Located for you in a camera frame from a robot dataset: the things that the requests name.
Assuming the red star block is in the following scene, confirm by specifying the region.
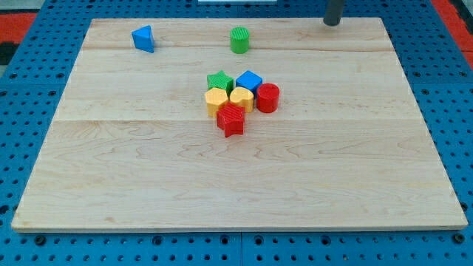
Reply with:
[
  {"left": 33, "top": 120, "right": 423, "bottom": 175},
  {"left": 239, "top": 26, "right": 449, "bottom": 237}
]
[{"left": 217, "top": 103, "right": 245, "bottom": 137}]

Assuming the yellow heart block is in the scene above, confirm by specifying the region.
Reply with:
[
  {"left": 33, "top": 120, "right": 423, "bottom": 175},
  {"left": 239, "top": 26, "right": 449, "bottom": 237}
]
[{"left": 229, "top": 86, "right": 254, "bottom": 113}]

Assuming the yellow pentagon block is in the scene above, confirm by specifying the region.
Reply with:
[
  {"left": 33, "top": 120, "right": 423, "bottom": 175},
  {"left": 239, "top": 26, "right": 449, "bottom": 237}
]
[{"left": 204, "top": 87, "right": 228, "bottom": 117}]

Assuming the red cylinder block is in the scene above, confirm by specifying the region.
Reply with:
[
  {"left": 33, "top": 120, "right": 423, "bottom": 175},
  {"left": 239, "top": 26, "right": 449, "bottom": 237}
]
[{"left": 256, "top": 83, "right": 280, "bottom": 113}]

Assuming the blue cube block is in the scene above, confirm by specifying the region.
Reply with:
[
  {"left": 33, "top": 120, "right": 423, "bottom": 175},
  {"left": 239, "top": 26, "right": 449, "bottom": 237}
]
[{"left": 236, "top": 70, "right": 263, "bottom": 95}]

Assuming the green star block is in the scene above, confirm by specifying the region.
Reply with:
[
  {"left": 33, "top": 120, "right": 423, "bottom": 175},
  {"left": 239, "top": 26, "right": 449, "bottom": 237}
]
[{"left": 207, "top": 70, "right": 234, "bottom": 96}]

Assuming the green cylinder block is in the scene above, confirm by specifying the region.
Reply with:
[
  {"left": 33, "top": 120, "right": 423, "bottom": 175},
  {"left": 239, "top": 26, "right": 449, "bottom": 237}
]
[{"left": 230, "top": 27, "right": 250, "bottom": 54}]

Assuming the light wooden board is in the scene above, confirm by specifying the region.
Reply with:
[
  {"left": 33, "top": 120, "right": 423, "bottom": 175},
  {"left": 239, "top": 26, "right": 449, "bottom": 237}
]
[{"left": 11, "top": 18, "right": 468, "bottom": 233}]

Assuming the blue triangle block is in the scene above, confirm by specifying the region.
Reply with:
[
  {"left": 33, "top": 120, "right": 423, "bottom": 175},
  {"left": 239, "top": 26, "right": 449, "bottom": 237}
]
[{"left": 132, "top": 25, "right": 154, "bottom": 53}]

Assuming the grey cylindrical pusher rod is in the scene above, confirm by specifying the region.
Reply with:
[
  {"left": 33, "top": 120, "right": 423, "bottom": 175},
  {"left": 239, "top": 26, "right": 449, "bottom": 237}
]
[{"left": 323, "top": 0, "right": 345, "bottom": 27}]

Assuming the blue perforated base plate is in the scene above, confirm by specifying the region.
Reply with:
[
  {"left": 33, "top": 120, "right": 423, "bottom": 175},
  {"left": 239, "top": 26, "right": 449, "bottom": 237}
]
[{"left": 1, "top": 0, "right": 472, "bottom": 265}]

